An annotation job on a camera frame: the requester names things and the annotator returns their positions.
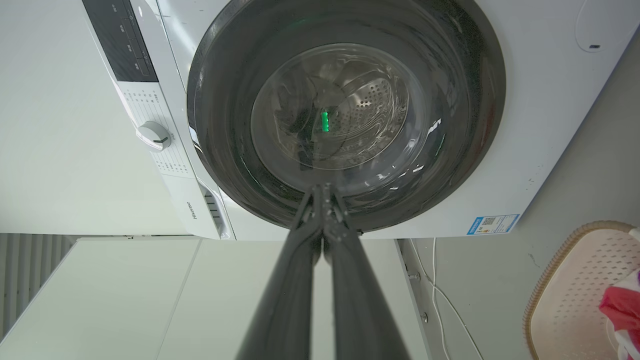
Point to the white front-load washing machine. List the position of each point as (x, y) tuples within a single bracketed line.
[(540, 125)]

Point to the blue energy label sticker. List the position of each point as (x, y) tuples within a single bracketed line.
[(492, 224)]

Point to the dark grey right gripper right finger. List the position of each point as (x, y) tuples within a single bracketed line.
[(360, 300)]

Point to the dark round washing machine door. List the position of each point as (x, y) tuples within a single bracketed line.
[(350, 100)]

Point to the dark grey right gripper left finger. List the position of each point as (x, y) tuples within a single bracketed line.
[(285, 300)]

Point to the white cabinet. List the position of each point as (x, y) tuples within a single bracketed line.
[(150, 300)]

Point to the red and white clothing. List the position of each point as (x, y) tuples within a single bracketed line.
[(622, 312)]

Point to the pink perforated laundry basket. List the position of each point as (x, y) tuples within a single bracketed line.
[(570, 300)]

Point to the white washing machine dial knob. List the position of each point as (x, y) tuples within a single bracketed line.
[(154, 136)]

